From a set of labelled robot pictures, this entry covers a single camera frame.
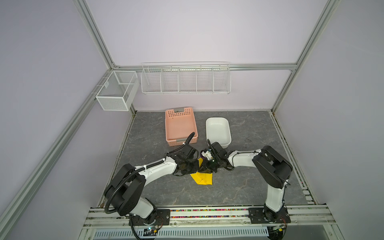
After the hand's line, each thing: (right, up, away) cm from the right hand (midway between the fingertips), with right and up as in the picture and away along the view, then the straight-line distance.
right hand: (198, 172), depth 88 cm
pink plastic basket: (-14, +29, +26) cm, 41 cm away
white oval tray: (+15, +25, +21) cm, 36 cm away
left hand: (0, +2, -3) cm, 4 cm away
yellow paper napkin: (+3, -3, -2) cm, 4 cm away
